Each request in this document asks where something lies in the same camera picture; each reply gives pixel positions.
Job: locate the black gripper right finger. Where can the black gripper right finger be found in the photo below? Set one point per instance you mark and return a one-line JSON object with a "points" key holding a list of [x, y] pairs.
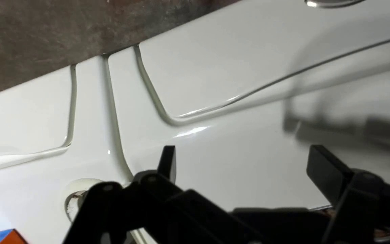
{"points": [[366, 207]]}

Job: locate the white washing machine with keyhole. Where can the white washing machine with keyhole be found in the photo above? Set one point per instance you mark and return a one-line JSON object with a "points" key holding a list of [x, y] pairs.
{"points": [[249, 67]]}

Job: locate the orange blue Tide detergent box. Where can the orange blue Tide detergent box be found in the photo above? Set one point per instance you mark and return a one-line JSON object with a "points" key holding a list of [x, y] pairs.
{"points": [[0, 237]]}

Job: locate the cream oval compartment lid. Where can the cream oval compartment lid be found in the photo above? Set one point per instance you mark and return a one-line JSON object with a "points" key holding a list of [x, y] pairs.
{"points": [[80, 187]]}

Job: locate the round metal keyhole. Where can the round metal keyhole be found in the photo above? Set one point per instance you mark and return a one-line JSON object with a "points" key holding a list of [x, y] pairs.
{"points": [[332, 2]]}

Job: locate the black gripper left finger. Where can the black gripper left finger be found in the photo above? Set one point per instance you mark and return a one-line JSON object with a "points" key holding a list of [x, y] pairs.
{"points": [[114, 211]]}

